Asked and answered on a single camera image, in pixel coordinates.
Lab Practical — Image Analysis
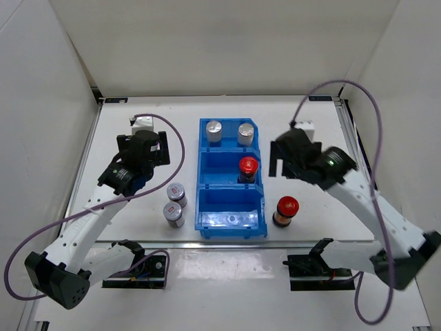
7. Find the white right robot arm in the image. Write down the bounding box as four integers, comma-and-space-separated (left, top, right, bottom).
269, 128, 440, 290

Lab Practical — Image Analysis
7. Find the dark spice jar upper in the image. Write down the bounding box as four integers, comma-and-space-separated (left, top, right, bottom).
166, 183, 187, 208

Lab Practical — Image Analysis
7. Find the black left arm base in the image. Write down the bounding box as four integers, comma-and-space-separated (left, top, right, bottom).
101, 240, 170, 290

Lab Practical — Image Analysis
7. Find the blue three-compartment plastic bin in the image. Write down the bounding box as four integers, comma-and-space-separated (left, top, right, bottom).
194, 118, 267, 239

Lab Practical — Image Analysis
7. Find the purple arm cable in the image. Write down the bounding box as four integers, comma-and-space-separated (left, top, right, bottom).
289, 79, 396, 325
6, 112, 187, 300

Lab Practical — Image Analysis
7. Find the dark spice jar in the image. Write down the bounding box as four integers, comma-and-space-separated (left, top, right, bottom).
163, 201, 185, 228
166, 183, 187, 208

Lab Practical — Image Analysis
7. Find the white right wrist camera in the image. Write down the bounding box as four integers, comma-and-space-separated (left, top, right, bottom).
294, 121, 315, 142

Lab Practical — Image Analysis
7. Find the silver-lid white bottle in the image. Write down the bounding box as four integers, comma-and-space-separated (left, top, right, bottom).
237, 123, 254, 148
205, 120, 223, 146

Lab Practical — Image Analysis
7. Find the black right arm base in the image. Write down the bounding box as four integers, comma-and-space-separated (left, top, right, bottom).
282, 249, 356, 292

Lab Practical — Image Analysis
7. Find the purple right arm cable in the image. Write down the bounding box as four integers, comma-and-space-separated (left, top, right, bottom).
289, 79, 396, 325

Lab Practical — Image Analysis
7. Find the dark spice jar lower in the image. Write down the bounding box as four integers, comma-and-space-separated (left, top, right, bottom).
163, 201, 185, 228

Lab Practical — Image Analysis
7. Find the red-lid sauce jar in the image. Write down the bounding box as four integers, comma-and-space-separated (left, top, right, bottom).
272, 196, 300, 228
238, 157, 259, 183

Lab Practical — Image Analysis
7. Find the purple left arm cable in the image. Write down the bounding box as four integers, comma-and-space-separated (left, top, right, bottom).
6, 112, 187, 300

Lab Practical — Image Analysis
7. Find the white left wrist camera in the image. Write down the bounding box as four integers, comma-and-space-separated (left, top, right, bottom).
130, 116, 154, 136

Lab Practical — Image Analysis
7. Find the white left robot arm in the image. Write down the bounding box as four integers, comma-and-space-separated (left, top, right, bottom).
24, 130, 170, 310

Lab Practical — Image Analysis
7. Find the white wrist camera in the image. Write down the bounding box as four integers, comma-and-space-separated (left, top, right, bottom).
130, 116, 154, 136
294, 121, 315, 142

